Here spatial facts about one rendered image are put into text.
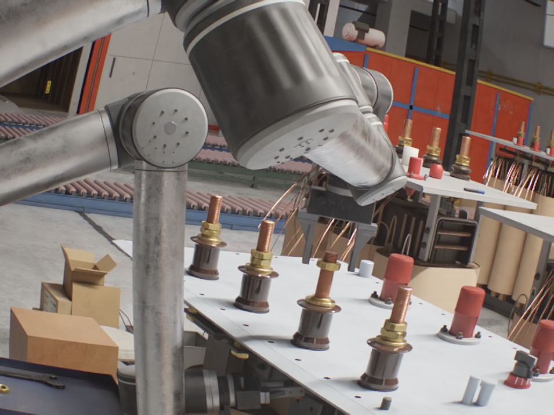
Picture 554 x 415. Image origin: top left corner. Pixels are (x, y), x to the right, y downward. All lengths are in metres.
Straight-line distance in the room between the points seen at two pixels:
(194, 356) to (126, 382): 3.78
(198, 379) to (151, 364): 0.21
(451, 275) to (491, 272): 4.81
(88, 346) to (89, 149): 1.31
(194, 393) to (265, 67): 1.11
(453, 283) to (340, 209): 2.71
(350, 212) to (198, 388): 0.48
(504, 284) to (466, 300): 7.01
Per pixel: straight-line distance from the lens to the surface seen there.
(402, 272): 2.53
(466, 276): 4.70
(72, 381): 2.87
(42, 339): 3.09
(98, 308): 5.16
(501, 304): 9.45
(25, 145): 1.96
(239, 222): 11.27
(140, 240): 1.80
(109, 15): 1.09
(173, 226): 1.79
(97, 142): 1.95
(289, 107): 1.01
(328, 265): 1.99
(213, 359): 2.48
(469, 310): 2.29
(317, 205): 1.97
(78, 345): 3.14
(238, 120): 1.03
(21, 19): 1.07
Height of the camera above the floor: 1.92
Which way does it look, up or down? 8 degrees down
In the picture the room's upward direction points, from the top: 11 degrees clockwise
